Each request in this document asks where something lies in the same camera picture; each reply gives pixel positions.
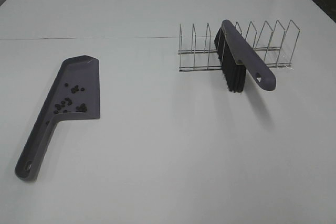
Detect purple brush black bristles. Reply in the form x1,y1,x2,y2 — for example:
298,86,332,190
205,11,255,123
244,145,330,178
214,19,276,93

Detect purple plastic dustpan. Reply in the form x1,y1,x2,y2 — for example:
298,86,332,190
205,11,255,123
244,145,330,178
15,55,100,182

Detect pile of coffee beans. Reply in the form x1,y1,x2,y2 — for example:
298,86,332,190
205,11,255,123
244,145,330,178
51,82,88,115

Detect metal wire rack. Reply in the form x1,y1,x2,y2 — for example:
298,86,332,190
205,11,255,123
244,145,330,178
177,19,301,72

